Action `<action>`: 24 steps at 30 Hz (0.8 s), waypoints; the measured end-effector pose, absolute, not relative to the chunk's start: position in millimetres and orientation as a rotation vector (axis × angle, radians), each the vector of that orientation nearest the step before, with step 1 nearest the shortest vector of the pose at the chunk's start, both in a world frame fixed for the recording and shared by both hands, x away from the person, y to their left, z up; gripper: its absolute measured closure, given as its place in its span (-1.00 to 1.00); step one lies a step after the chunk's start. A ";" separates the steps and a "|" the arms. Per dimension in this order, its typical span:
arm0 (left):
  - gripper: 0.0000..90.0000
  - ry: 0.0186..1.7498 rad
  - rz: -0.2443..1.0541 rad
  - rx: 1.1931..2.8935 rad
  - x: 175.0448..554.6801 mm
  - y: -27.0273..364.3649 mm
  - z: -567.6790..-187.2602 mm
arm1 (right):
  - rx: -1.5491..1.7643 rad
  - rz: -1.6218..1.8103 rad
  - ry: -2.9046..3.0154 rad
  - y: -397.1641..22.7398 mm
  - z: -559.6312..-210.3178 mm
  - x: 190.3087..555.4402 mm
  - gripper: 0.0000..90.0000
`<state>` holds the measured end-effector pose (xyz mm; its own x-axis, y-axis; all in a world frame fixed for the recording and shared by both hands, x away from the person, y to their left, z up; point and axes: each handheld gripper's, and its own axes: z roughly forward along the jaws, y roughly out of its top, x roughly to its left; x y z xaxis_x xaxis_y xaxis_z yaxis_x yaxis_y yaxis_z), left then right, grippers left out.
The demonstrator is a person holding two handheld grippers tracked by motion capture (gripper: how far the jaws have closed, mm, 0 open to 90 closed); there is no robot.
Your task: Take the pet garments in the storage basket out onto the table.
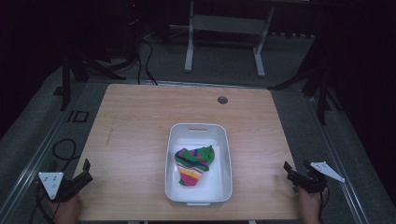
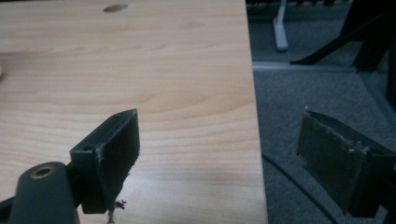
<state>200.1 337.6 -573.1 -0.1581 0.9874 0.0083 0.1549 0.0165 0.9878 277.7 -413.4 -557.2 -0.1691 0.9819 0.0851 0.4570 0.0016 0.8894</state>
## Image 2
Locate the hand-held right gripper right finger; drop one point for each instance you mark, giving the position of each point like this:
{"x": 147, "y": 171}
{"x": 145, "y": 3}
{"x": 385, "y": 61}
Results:
{"x": 333, "y": 165}

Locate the black stand legs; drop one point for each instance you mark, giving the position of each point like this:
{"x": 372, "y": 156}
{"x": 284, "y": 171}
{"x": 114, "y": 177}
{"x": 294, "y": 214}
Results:
{"x": 367, "y": 37}

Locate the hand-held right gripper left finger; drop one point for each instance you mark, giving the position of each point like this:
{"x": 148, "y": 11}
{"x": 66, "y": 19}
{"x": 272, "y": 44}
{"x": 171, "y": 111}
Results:
{"x": 106, "y": 161}

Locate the white stand leg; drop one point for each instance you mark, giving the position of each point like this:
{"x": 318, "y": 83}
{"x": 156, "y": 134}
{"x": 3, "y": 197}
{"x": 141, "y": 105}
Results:
{"x": 280, "y": 29}

